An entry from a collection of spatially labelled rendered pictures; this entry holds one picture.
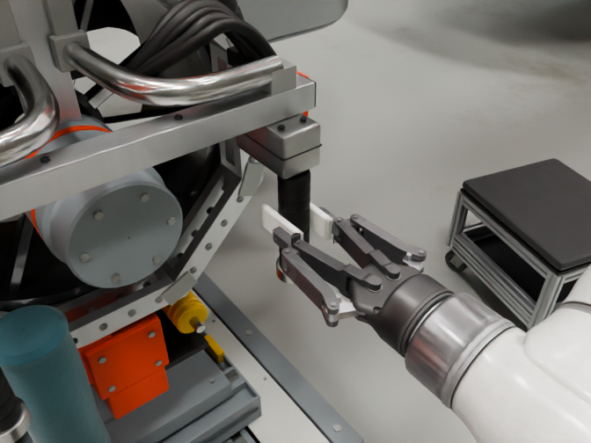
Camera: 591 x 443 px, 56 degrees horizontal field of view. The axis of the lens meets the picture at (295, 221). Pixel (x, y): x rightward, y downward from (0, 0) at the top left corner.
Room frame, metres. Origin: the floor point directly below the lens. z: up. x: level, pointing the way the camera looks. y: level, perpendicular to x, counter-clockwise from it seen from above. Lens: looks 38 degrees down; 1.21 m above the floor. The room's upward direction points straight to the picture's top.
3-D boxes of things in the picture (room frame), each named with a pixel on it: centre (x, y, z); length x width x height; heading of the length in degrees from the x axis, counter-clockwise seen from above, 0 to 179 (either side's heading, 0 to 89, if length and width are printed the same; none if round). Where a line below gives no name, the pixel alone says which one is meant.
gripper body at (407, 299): (0.37, -0.10, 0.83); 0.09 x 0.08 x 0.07; 38
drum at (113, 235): (0.52, 0.24, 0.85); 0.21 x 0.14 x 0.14; 38
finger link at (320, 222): (0.51, -0.02, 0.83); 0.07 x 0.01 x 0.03; 37
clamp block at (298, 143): (0.52, 0.02, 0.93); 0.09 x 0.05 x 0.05; 38
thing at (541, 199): (1.22, -0.72, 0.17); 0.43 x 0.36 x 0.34; 22
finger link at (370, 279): (0.41, -0.04, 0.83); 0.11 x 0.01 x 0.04; 49
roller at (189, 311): (0.73, 0.25, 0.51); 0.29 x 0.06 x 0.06; 38
